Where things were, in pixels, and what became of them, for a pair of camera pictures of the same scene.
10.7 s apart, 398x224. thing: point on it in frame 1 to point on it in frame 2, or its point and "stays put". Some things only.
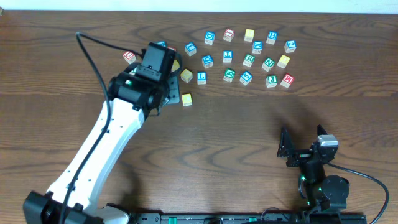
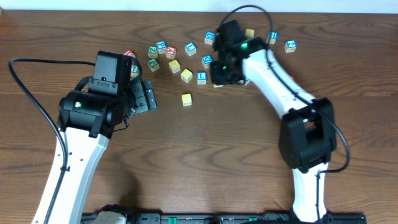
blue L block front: (201, 78) stays put
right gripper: (302, 156) to (222, 78)
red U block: (129, 57) stays put
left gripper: (173, 90) to (147, 95)
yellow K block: (175, 66) stays put
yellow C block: (186, 99) stays put
